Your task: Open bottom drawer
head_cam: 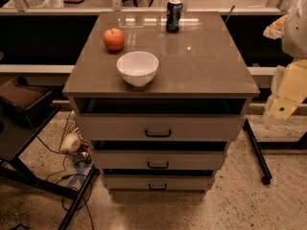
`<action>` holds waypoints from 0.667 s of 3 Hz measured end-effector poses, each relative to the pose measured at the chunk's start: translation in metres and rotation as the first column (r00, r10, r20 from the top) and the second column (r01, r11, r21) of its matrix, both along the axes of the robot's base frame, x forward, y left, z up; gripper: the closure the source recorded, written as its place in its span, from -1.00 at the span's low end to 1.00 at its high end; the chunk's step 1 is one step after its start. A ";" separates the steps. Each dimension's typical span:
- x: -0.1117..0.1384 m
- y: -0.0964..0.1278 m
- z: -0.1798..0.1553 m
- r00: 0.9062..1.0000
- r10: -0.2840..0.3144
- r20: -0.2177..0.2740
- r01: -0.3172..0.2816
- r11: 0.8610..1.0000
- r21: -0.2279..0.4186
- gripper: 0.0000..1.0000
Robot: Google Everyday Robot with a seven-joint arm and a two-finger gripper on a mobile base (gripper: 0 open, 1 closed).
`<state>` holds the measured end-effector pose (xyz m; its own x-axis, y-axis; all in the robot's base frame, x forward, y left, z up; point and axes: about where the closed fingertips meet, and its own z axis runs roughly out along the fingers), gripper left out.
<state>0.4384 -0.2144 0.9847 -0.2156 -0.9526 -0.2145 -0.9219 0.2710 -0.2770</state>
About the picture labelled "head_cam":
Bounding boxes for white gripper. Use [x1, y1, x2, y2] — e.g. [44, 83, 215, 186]
[265, 58, 307, 121]

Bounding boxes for white drawer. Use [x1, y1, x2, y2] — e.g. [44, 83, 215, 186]
[75, 115, 246, 141]
[102, 175, 215, 191]
[90, 150, 225, 170]

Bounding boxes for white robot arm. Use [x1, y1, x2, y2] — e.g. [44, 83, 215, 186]
[263, 0, 307, 122]

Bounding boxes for grey drawer cabinet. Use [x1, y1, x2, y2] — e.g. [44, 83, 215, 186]
[62, 11, 261, 195]

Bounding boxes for black stand leg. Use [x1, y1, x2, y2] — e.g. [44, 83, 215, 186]
[244, 120, 272, 185]

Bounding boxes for dark soda can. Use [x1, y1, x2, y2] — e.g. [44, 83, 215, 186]
[166, 0, 183, 33]

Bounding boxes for white bowl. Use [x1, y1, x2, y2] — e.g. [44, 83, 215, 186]
[116, 51, 159, 86]

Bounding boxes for red apple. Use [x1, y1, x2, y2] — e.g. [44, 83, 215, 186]
[103, 28, 125, 51]

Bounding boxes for white round device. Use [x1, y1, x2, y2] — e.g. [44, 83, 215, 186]
[60, 132, 81, 152]

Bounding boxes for black side table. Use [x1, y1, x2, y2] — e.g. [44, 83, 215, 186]
[0, 104, 96, 230]

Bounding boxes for dark brown tray box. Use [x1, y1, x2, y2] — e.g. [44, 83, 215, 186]
[0, 76, 53, 114]

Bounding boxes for wire mesh rack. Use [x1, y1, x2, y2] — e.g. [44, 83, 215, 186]
[59, 111, 85, 151]

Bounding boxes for black floor cable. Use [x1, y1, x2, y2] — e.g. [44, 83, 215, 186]
[25, 115, 96, 230]

